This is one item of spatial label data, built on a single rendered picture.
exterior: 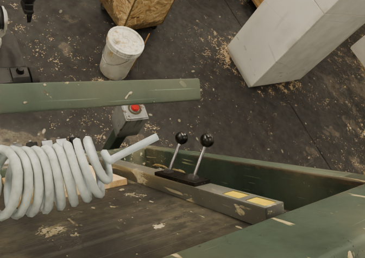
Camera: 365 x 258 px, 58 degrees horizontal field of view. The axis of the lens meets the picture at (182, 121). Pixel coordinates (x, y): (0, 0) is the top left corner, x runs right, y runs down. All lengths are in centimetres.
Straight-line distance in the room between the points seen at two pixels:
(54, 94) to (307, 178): 70
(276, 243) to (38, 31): 286
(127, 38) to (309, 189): 215
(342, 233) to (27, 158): 30
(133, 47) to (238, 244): 243
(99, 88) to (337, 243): 25
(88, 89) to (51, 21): 292
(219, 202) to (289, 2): 273
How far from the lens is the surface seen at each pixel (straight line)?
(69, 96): 25
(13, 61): 260
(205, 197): 77
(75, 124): 257
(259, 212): 65
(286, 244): 34
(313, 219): 41
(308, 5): 319
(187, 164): 125
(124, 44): 269
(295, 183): 89
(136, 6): 302
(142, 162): 153
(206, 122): 304
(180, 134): 93
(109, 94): 26
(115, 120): 167
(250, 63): 358
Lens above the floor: 218
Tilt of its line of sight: 48 degrees down
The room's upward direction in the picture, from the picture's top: 40 degrees clockwise
